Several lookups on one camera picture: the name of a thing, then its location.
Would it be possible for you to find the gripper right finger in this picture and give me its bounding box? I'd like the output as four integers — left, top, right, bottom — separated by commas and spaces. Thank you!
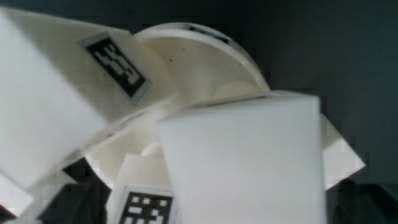
330, 179, 398, 224

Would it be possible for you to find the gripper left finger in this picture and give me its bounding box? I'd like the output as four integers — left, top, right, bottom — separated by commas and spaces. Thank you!
37, 159, 109, 224

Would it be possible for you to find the white stool leg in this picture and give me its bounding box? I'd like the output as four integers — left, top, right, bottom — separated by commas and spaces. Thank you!
0, 6, 161, 215
104, 153, 177, 224
157, 91, 365, 224

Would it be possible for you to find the white round stool seat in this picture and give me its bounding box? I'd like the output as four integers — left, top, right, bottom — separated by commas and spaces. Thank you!
84, 23, 269, 185

